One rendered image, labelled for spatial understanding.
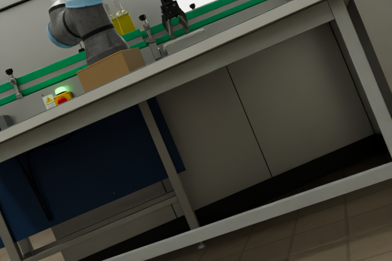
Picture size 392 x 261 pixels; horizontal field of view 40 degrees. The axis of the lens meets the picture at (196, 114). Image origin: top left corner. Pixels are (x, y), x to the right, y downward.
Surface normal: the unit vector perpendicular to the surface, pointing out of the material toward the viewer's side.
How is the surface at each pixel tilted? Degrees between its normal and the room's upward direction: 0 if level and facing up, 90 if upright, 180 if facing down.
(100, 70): 90
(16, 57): 90
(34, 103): 90
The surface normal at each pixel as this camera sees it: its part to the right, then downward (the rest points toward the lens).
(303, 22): -0.25, 0.13
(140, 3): 0.06, 0.00
